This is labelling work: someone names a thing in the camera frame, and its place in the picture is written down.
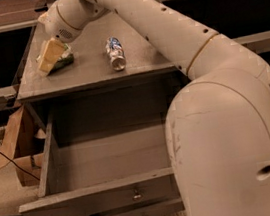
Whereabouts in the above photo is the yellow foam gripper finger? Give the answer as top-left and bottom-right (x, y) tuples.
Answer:
(36, 37), (65, 74)

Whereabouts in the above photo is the crushed green can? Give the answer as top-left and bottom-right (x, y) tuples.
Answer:
(36, 44), (74, 75)

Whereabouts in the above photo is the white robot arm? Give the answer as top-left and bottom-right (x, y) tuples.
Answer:
(38, 0), (270, 216)

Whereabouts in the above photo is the crushed blue silver can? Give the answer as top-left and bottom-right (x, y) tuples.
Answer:
(105, 37), (126, 71)

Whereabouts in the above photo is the grey drawer cabinet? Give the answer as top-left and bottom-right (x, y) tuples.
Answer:
(18, 14), (189, 133)

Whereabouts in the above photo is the open grey top drawer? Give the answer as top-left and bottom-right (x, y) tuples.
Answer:
(3, 84), (186, 216)

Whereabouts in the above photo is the cardboard box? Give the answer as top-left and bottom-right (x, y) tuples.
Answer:
(0, 106), (46, 187)

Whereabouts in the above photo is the black floor cable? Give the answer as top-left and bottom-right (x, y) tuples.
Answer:
(0, 138), (42, 188)

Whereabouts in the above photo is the grey bench rail right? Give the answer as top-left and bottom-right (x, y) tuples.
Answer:
(235, 30), (270, 54)

